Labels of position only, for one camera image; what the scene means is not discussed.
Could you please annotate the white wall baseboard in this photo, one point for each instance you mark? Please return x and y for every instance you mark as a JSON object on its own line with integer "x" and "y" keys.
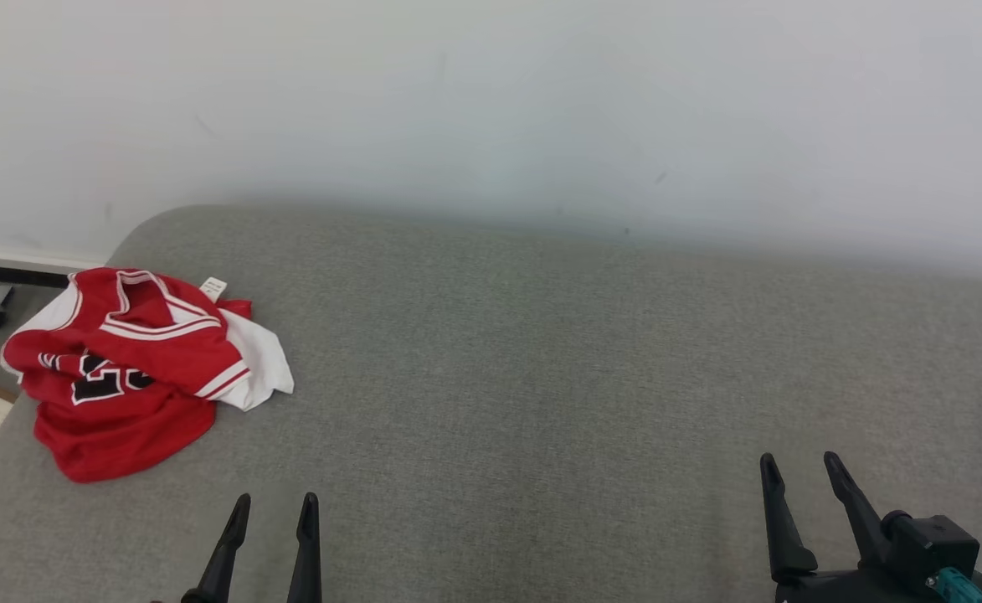
{"x": 5, "y": 258}

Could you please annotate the red white basketball jersey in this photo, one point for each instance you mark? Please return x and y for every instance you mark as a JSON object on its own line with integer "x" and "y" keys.
{"x": 122, "y": 435}

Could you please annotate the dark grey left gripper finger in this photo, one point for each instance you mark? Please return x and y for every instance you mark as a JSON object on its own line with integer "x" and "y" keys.
{"x": 306, "y": 569}
{"x": 218, "y": 569}

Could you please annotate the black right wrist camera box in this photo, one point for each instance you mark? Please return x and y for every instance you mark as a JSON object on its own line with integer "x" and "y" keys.
{"x": 938, "y": 544}

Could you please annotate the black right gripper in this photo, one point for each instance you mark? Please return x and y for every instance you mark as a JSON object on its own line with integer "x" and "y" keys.
{"x": 859, "y": 588}

